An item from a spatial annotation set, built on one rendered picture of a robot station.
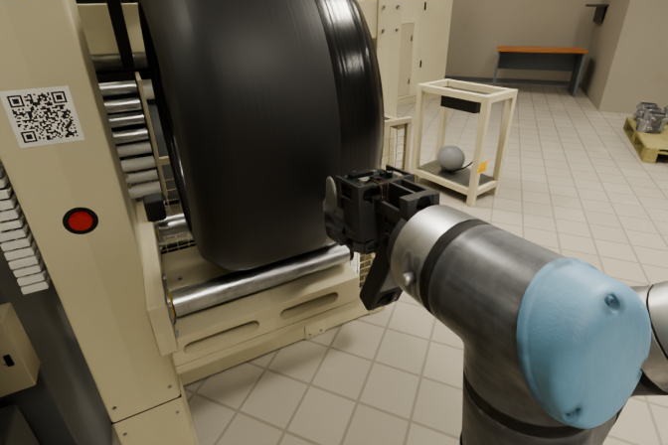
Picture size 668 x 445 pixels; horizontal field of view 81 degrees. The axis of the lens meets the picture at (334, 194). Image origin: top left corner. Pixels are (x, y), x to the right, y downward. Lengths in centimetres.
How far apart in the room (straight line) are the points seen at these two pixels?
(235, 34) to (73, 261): 44
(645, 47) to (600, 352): 610
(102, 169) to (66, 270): 18
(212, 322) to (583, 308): 59
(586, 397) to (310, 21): 46
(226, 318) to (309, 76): 44
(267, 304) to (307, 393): 98
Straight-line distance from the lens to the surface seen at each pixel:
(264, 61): 49
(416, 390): 171
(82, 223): 70
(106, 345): 84
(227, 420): 167
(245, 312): 73
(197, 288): 71
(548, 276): 27
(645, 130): 501
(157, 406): 97
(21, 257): 77
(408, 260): 33
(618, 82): 634
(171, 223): 94
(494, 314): 27
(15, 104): 65
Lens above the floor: 135
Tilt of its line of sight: 26 degrees down
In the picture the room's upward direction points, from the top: 1 degrees counter-clockwise
